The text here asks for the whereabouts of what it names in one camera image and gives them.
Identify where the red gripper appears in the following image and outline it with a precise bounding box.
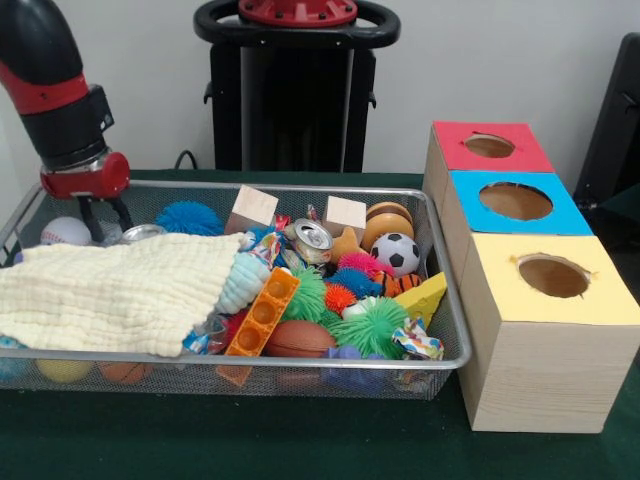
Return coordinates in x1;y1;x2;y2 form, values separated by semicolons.
39;151;135;245

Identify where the clear plastic bottle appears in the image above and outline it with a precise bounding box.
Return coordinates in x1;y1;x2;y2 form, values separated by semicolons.
97;219;126;247

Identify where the cream waffle cloth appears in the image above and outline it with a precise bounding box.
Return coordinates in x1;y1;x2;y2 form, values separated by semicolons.
0;232;257;359

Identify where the silver mesh bin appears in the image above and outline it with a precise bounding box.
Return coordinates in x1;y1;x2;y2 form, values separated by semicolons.
0;178;474;401

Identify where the wooden box with three holes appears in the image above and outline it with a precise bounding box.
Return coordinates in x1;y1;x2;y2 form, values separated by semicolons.
422;119;640;434

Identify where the white baseball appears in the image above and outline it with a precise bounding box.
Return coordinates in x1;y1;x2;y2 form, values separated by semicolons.
39;216;93;247

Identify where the blue spiky ball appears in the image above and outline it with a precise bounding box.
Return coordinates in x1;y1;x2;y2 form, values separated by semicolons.
154;200;225;236

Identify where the large wooden block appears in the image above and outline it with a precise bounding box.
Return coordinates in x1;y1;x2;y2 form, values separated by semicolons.
223;184;280;237

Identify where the orange plastic block with holes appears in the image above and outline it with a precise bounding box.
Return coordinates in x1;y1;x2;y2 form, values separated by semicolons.
224;267;302;358

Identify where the crushed silver can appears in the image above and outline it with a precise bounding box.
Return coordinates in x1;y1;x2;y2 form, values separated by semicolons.
290;218;337;266

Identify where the small wooden block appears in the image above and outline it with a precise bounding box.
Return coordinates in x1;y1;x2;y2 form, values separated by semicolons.
322;195;369;241

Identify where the toy hamburger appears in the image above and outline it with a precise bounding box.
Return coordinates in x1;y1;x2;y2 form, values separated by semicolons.
360;201;416;253

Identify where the green spiky ball with eyes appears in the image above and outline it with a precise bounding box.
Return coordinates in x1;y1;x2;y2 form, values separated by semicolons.
329;297;412;360

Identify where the small soccer ball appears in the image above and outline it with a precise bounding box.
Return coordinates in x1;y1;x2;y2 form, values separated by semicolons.
370;232;422;278

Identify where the dark green tablecloth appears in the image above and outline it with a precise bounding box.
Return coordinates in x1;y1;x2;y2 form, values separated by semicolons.
0;168;640;480

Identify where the black monitor on stand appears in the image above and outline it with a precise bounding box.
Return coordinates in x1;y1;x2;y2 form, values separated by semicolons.
573;32;640;211

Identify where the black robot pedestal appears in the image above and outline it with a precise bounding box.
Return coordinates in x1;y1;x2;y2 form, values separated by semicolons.
193;0;401;174

